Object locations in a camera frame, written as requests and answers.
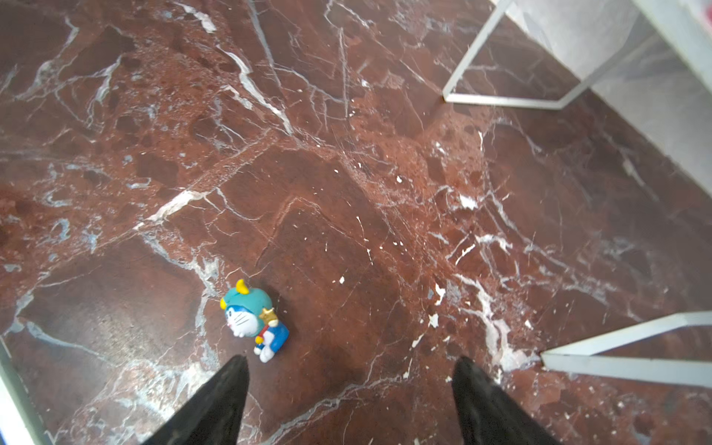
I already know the aluminium enclosure frame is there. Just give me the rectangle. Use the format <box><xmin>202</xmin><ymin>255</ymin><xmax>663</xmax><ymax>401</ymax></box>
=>
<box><xmin>1</xmin><ymin>341</ymin><xmax>54</xmax><ymax>445</ymax></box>

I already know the white two-tier shelf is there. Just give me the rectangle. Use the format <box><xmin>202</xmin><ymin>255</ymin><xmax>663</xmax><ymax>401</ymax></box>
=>
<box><xmin>441</xmin><ymin>0</ymin><xmax>712</xmax><ymax>389</ymax></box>

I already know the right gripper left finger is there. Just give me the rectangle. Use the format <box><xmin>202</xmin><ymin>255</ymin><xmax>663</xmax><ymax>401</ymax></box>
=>
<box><xmin>144</xmin><ymin>355</ymin><xmax>250</xmax><ymax>445</ymax></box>

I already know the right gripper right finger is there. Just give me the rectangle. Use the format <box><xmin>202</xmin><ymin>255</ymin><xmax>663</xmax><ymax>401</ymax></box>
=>
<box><xmin>452</xmin><ymin>356</ymin><xmax>559</xmax><ymax>445</ymax></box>

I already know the teal hooded Doraemon figure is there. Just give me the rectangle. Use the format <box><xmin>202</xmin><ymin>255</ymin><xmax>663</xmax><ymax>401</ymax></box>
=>
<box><xmin>220</xmin><ymin>279</ymin><xmax>289</xmax><ymax>363</ymax></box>

